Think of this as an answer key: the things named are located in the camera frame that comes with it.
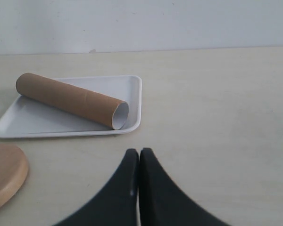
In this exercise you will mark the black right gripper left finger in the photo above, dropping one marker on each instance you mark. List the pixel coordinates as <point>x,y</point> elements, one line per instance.
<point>115,204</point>

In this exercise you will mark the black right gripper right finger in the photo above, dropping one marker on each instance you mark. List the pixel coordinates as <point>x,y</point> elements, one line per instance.
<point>162,202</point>

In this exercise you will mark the brown cardboard tube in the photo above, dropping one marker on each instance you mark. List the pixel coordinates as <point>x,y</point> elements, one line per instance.
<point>94,106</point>

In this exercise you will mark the wooden paper towel holder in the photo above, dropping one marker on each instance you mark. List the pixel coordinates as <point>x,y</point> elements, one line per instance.
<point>14,169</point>

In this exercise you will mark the white plastic tray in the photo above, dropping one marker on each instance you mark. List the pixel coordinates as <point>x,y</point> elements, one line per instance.
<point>26,118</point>

